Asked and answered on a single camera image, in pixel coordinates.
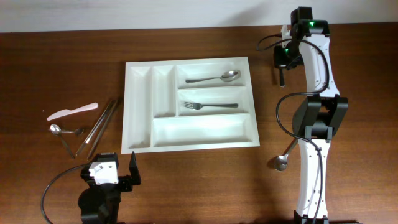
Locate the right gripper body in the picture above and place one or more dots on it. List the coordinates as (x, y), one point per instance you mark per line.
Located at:
(281, 62)

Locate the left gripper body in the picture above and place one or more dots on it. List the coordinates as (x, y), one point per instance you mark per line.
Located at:
(122, 183)

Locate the steel spoon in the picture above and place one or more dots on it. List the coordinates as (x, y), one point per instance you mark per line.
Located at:
(226, 77)
(281, 161)

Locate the long steel tongs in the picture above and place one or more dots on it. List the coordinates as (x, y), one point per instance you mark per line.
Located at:
(96, 126)

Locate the pink plastic knife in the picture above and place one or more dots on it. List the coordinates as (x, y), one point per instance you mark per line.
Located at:
(67, 112)

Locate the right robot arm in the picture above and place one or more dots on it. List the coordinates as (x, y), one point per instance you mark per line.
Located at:
(316, 121)

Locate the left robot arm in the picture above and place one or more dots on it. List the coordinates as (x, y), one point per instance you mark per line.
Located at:
(99, 203)

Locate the small dark steel fork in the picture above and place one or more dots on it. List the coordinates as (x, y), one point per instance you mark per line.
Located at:
(76, 132)

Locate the small steel teaspoon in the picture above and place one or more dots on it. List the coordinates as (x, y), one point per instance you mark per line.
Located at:
(57, 131)

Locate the white plastic cutlery tray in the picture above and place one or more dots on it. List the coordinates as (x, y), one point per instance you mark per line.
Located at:
(155, 120)

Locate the steel fork in tray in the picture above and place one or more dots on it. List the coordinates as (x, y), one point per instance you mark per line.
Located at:
(198, 106)

